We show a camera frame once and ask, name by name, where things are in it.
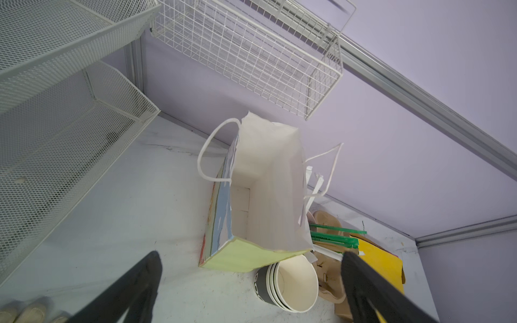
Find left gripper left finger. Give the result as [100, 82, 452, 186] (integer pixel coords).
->
[68, 251, 163, 322]

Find brown pulp cup carriers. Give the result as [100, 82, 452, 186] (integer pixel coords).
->
[313, 211, 346, 304]

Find stack of black paper cups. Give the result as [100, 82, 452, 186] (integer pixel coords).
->
[254, 255, 319, 314]

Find white two-tier mesh shelf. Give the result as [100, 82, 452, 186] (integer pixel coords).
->
[1, 1, 160, 281]

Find white and green paper bag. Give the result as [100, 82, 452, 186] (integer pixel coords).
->
[197, 112, 344, 273]

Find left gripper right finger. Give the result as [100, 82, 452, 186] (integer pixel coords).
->
[341, 252, 436, 322]

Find white wire basket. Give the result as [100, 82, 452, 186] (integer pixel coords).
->
[151, 1, 357, 119]

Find yellow napkin stack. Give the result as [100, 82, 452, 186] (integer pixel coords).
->
[359, 239, 405, 294]

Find white work glove left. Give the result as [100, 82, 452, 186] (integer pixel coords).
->
[1, 296, 73, 323]

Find cardboard box of napkins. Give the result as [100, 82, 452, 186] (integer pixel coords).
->
[341, 238, 411, 322]

